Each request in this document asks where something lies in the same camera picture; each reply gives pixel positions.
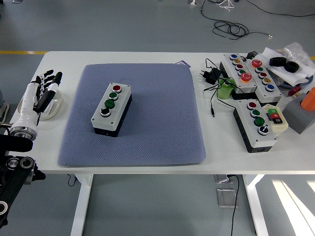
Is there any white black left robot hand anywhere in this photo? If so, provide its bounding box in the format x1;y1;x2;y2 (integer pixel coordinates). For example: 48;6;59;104
14;69;63;128

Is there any four-button control box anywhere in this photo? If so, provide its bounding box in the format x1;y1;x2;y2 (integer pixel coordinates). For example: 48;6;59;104
233;99;278;153
91;82;133;138

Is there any five-button box lit red mushroom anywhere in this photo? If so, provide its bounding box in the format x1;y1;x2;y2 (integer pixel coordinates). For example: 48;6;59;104
220;53;258;100

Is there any person's shoe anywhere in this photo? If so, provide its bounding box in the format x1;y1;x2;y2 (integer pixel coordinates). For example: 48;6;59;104
0;102;10;121

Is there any white oval dish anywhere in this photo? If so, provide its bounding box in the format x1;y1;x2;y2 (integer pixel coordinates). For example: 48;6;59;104
17;89;63;121

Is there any white table leg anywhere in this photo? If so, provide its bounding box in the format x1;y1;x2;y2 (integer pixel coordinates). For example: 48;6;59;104
70;174;94;236
242;174;269;236

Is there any blue-grey textured mat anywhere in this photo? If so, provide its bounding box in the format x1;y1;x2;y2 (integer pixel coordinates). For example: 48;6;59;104
57;63;207;168

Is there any purple card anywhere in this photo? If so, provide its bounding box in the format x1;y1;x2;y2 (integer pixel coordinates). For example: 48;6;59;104
174;60;191;69

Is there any black power adapter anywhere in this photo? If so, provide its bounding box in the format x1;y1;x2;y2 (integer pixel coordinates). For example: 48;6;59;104
198;67;222;86

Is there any metal floor socket box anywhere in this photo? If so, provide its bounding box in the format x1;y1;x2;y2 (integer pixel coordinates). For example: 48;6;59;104
216;188;239;208

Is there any red knob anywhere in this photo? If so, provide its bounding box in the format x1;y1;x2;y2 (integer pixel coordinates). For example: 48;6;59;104
288;86;302;97

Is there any grey block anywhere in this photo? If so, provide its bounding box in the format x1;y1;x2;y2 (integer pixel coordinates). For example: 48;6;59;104
282;92;315;135

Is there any white foam sheet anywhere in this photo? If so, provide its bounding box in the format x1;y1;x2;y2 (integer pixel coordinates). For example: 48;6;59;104
260;47;315;87

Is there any clear bubble wrap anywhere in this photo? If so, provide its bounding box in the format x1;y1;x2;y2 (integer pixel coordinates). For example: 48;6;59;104
275;42;315;72

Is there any orange cylinder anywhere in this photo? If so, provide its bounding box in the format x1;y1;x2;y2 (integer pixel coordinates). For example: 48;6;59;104
300;87;315;111

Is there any blue-rimmed plate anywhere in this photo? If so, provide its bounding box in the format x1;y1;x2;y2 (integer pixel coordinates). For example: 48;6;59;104
278;73;315;89

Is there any short black cable loop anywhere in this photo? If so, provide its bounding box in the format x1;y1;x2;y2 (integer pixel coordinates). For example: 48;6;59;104
66;174;78;187

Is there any black adapter cord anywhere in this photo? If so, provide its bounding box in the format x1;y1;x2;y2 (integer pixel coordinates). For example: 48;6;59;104
203;58;244;118

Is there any white floor cord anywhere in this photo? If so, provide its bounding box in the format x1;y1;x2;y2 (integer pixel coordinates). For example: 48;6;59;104
216;0;236;12

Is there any black hanging cable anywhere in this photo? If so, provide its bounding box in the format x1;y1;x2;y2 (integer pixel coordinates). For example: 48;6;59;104
227;174;241;236

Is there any black foam ring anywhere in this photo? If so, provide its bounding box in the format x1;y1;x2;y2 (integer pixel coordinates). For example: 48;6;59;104
284;61;300;73
269;57;286;67

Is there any coiled black floor cable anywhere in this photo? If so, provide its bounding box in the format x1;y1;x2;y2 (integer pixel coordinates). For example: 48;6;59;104
200;0;273;40

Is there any cream green-red switch box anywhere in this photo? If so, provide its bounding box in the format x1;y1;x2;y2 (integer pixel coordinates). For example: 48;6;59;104
261;103;288;138

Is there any long black floor cable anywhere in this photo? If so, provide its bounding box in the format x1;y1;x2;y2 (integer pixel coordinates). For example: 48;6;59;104
246;0;315;18

